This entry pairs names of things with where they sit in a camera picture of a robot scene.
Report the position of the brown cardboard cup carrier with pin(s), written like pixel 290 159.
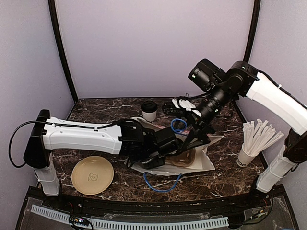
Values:
pixel 185 159

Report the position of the white cup holding straws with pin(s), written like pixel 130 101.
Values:
pixel 243 158

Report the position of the paper wrapped straws bundle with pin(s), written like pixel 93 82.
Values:
pixel 259 135

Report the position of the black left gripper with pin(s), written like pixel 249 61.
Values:
pixel 150 166

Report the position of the white paper cup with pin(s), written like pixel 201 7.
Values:
pixel 149 117

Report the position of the right black frame post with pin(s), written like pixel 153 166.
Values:
pixel 252 30

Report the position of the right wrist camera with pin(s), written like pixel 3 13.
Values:
pixel 177 107

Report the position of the black frame post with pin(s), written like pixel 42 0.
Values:
pixel 252 30
pixel 60 48

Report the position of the white perforated cable duct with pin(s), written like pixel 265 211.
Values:
pixel 129 222

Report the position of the left black frame post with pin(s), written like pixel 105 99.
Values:
pixel 60 48

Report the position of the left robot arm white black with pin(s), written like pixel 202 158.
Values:
pixel 124 137

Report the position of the cream yellow plate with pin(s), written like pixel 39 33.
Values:
pixel 92 175

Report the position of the black front table rail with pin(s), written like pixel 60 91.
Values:
pixel 98 207

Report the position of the black plastic cup lid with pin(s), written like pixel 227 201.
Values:
pixel 149 107

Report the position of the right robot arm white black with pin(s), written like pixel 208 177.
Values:
pixel 242 79

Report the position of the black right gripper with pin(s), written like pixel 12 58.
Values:
pixel 196 121

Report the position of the blue checkered paper bag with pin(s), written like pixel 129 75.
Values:
pixel 194 160

